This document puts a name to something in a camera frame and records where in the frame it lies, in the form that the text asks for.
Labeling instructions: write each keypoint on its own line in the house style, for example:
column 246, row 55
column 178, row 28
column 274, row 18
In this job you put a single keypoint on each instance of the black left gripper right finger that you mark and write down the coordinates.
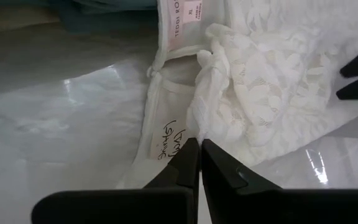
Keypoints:
column 219, row 174

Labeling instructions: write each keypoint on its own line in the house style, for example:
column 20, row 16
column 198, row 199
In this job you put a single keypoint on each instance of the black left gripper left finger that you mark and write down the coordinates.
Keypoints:
column 186, row 168

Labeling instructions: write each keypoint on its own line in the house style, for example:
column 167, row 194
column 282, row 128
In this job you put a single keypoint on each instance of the white towel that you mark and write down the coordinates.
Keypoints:
column 259, row 77

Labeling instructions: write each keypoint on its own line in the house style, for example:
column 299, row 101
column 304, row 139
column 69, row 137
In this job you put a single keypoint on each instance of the grey-teal trousers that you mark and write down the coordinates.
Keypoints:
column 104, row 12

